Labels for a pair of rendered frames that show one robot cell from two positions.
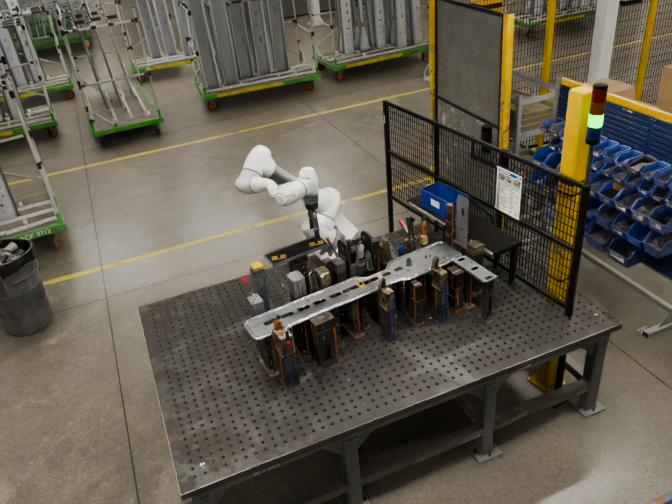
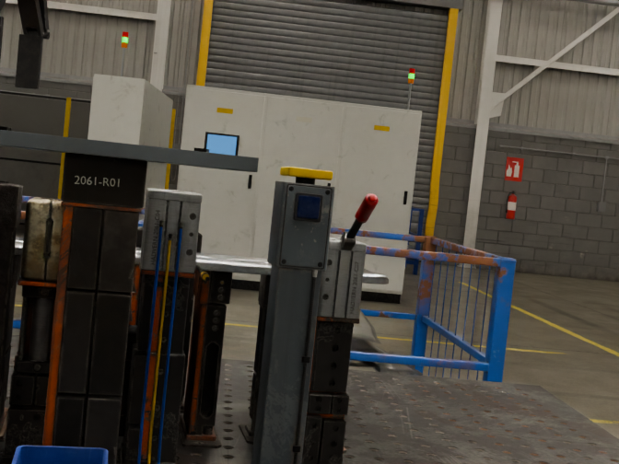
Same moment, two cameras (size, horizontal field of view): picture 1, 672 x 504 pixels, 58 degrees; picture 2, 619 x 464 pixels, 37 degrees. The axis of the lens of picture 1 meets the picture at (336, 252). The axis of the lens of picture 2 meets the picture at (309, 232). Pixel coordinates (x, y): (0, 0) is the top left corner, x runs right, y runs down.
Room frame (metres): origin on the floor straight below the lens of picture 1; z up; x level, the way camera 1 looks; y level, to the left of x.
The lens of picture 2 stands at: (4.17, 0.77, 1.14)
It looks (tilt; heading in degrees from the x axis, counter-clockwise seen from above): 3 degrees down; 194
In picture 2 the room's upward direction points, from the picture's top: 6 degrees clockwise
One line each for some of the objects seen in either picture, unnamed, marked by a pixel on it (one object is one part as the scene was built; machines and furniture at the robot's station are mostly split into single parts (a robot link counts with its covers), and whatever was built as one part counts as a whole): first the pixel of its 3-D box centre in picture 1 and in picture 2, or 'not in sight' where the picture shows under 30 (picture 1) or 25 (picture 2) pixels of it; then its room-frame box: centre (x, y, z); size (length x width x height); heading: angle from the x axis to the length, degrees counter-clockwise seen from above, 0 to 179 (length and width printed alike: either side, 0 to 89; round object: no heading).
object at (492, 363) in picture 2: not in sight; (365, 348); (0.40, 0.13, 0.47); 1.20 x 0.80 x 0.95; 20
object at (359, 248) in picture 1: (357, 270); not in sight; (3.13, -0.12, 0.94); 0.18 x 0.13 x 0.49; 117
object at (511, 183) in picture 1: (509, 192); not in sight; (3.27, -1.08, 1.30); 0.23 x 0.02 x 0.31; 27
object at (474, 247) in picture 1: (474, 268); not in sight; (3.12, -0.84, 0.88); 0.08 x 0.08 x 0.36; 27
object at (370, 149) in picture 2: not in sight; (296, 174); (-5.02, -1.71, 1.22); 2.40 x 0.54 x 2.45; 110
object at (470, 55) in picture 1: (466, 116); not in sight; (5.42, -1.34, 1.00); 1.34 x 0.14 x 2.00; 19
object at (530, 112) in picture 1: (504, 143); not in sight; (5.50, -1.73, 0.65); 1.00 x 0.50 x 1.30; 19
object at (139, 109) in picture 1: (108, 66); not in sight; (9.28, 3.04, 0.88); 1.91 x 1.00 x 1.76; 20
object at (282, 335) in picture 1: (286, 358); not in sight; (2.47, 0.32, 0.88); 0.15 x 0.11 x 0.36; 27
